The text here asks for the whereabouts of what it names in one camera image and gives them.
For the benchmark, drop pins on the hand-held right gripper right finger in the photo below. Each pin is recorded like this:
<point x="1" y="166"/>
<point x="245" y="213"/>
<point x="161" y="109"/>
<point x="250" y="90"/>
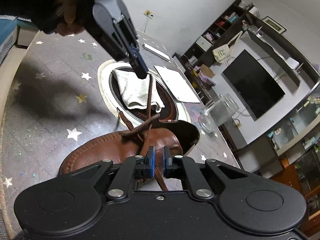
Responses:
<point x="165" y="165"/>

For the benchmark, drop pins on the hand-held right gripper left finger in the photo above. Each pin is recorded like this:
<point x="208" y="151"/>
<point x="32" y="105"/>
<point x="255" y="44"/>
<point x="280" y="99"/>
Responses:
<point x="152" y="165"/>

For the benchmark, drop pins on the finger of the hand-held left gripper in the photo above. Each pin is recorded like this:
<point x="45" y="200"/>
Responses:
<point x="138" y="62"/>

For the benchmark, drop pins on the brown shoelace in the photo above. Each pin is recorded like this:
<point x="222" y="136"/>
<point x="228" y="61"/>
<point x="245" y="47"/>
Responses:
<point x="150" y="97"/>

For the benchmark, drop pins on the brown leather shoe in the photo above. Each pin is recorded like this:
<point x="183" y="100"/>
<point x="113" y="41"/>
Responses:
<point x="105" y="150"/>

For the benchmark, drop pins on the person's left hand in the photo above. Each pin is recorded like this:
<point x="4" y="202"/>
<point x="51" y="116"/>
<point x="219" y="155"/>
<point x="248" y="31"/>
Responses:
<point x="68" y="7"/>

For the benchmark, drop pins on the white long flat box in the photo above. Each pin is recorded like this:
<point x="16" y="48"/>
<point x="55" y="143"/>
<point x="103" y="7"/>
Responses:
<point x="156" y="51"/>

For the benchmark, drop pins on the white cloth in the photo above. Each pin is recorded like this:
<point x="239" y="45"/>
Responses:
<point x="132" y="90"/>

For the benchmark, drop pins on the white flat sheet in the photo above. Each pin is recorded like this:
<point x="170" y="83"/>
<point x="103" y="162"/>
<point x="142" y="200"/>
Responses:
<point x="175" y="85"/>

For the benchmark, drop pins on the round built-in cooktop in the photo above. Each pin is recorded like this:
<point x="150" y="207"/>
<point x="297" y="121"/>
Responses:
<point x="170" y="110"/>

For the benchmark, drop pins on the clear glass jar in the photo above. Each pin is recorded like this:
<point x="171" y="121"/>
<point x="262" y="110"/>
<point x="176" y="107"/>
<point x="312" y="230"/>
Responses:
<point x="220" y="112"/>

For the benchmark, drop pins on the dark television bench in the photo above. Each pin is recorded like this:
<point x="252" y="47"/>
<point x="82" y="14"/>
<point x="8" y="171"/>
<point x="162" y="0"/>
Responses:
<point x="240" y="140"/>

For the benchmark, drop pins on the cream tote bag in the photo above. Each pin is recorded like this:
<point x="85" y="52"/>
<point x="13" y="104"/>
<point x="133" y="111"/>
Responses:
<point x="222" y="52"/>

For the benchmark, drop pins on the dark open shelf unit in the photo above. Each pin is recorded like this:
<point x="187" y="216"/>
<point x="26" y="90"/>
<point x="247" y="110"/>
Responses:
<point x="220" y="25"/>

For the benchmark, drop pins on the black flat television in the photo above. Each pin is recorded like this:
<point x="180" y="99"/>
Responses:
<point x="252" y="85"/>

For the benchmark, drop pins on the glass display cabinet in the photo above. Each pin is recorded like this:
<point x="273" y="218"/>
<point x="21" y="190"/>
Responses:
<point x="295" y="125"/>

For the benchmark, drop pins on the brown wooden cabinet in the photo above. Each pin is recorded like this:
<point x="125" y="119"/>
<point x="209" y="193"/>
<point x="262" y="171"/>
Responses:
<point x="300" y="185"/>

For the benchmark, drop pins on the yellowed wall socket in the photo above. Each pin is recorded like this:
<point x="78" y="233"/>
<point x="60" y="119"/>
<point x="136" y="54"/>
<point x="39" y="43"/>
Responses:
<point x="148" y="13"/>

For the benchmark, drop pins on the wall socket with plug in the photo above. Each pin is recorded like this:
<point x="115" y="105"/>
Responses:
<point x="239" y="124"/>

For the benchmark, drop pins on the framed wall picture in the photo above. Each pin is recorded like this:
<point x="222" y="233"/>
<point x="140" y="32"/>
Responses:
<point x="274" y="25"/>

